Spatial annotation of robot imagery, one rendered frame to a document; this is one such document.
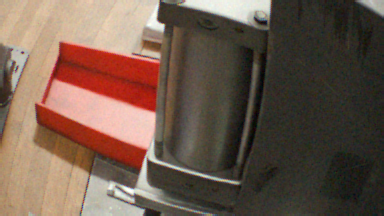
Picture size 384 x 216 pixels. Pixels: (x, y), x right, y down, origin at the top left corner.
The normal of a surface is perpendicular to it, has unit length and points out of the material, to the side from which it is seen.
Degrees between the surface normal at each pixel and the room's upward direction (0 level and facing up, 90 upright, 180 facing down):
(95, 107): 0
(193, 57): 90
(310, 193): 90
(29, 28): 0
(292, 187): 90
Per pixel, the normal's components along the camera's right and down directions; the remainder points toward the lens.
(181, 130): -0.64, 0.63
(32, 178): 0.06, -0.53
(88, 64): -0.30, 0.80
